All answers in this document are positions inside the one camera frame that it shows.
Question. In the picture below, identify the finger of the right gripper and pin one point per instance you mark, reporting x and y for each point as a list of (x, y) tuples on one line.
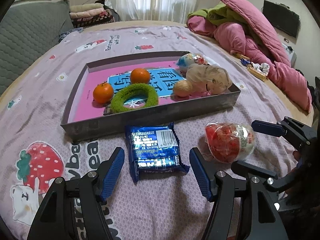
[(299, 135), (272, 183)]

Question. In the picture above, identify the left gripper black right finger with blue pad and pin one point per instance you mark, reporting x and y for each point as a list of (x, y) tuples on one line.
[(258, 218)]

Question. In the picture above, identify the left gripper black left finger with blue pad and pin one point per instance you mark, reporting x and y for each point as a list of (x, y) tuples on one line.
[(55, 218)]

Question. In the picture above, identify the red white egg snack pack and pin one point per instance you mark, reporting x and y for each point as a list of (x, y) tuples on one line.
[(229, 142)]

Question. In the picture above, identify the blue biscuit packet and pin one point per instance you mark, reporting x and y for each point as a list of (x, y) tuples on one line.
[(153, 149)]

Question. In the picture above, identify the translucent bag with plush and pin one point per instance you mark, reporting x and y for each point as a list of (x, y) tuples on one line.
[(208, 78)]

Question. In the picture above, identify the orange tangerine with stem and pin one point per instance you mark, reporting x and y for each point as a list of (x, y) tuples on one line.
[(103, 93)]

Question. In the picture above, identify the tan walnut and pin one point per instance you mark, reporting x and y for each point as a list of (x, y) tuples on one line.
[(183, 88)]

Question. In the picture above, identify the orange tangerine plain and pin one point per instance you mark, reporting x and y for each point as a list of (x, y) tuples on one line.
[(140, 75)]

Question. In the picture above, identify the egg shaped snack pack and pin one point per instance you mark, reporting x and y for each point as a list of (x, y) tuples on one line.
[(188, 59)]

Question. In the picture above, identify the strawberry print bed sheet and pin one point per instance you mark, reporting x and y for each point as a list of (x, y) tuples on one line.
[(35, 148)]

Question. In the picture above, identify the small clutter beside duvet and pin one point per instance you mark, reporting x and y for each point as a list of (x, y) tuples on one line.
[(260, 71)]

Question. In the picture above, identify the grey cardboard box tray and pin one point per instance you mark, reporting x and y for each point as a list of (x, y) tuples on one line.
[(156, 115)]

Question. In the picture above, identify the pink quilted duvet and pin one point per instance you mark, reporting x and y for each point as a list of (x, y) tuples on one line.
[(258, 41)]

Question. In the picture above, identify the black television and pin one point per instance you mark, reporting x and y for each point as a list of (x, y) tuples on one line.
[(282, 18)]

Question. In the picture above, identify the green blanket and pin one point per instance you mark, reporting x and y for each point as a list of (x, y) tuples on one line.
[(219, 14)]

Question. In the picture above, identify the pink blue picture book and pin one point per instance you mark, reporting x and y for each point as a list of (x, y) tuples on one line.
[(164, 74)]

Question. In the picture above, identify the grey quilted headboard cushion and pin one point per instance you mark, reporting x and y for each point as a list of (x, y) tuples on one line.
[(27, 32)]

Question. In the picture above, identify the stack of folded blankets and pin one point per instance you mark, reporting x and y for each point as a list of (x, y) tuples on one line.
[(87, 15)]

